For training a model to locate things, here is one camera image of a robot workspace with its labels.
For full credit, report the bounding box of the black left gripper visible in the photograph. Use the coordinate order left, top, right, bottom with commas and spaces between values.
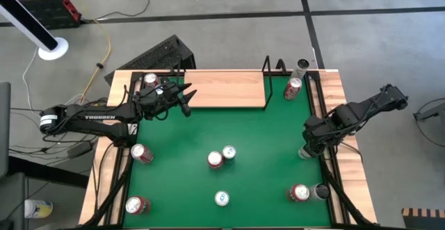
133, 81, 197, 121

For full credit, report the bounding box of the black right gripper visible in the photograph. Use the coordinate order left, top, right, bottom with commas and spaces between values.
301, 113, 340, 158

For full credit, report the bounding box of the tall white black-topped can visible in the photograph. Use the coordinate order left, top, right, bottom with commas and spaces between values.
298, 146, 314, 161
291, 58, 311, 81
307, 183, 331, 202

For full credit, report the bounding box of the red Coca-Cola can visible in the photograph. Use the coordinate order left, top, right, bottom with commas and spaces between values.
130, 143, 155, 165
143, 72, 161, 89
283, 76, 303, 101

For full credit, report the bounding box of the red Fanta can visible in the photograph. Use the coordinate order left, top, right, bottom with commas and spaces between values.
286, 183, 311, 203
124, 195, 152, 215
207, 150, 225, 170

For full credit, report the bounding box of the green white can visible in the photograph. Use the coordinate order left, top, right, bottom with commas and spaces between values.
221, 145, 238, 164

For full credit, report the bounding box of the green table mat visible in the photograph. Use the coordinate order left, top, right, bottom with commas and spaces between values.
122, 75, 332, 229

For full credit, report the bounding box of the black power adapter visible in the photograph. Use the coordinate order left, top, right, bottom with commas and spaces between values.
67, 141, 93, 160

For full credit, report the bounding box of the orange black striped box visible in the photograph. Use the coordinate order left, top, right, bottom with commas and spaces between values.
401, 207, 445, 230

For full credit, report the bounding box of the black floor beam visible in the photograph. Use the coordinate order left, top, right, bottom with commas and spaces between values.
8, 155, 90, 189

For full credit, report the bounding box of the red black toolbox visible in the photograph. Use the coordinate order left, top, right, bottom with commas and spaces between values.
7, 0, 83, 30

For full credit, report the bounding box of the white black tower stand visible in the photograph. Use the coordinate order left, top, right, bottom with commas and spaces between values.
0, 0, 70, 61

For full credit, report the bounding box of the grey cabinet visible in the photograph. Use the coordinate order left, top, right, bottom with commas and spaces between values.
0, 81, 12, 179

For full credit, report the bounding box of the white yellow canister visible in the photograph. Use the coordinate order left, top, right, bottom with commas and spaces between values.
24, 199, 54, 219

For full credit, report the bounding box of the black aluminium table frame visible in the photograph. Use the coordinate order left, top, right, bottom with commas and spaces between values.
83, 69, 378, 230

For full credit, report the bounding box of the wooden shelf with wire frame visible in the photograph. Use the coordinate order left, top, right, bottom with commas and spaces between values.
175, 55, 288, 111

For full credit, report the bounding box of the yellow cable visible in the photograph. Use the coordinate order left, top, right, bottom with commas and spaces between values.
64, 0, 113, 105

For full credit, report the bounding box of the black floor cable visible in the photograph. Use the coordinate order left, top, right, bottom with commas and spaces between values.
80, 0, 151, 24

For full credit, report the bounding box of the white cable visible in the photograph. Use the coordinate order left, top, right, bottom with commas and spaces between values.
22, 47, 84, 120

